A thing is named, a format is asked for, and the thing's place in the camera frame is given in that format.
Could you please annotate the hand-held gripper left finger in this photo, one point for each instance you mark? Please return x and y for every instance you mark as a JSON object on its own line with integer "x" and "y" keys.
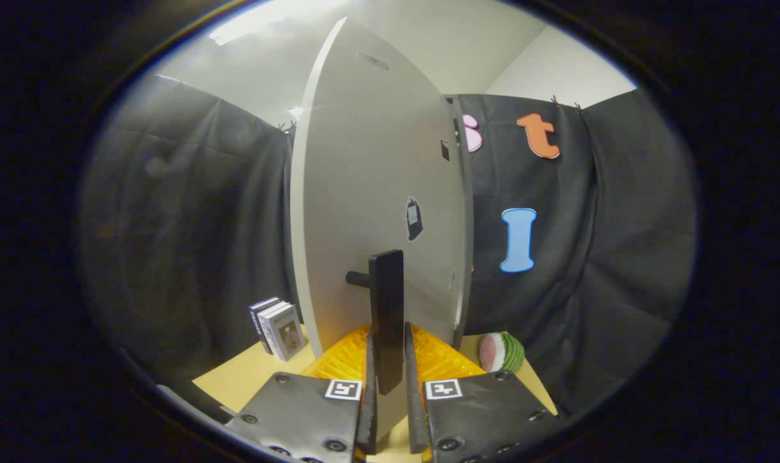
{"x": 369, "y": 418}

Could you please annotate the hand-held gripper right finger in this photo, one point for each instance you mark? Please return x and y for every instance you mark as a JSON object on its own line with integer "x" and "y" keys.
{"x": 415, "y": 418}

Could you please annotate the grey shoe cabinet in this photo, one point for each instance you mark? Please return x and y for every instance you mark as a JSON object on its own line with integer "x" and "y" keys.
{"x": 468, "y": 225}

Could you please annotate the white shoe cabinet door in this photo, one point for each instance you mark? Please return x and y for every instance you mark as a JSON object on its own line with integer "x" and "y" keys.
{"x": 364, "y": 161}

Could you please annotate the watermelon slice toy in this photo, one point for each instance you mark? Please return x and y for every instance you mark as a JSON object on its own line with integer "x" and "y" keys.
{"x": 505, "y": 352}

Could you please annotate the grey book with figure cover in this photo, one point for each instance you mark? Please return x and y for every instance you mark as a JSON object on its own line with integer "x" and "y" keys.
{"x": 290, "y": 334}

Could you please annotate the thin white book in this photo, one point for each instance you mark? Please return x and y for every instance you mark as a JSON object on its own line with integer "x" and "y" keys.
{"x": 269, "y": 325}

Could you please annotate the black backdrop cloth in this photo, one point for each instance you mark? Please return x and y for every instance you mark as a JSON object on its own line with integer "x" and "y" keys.
{"x": 184, "y": 225}

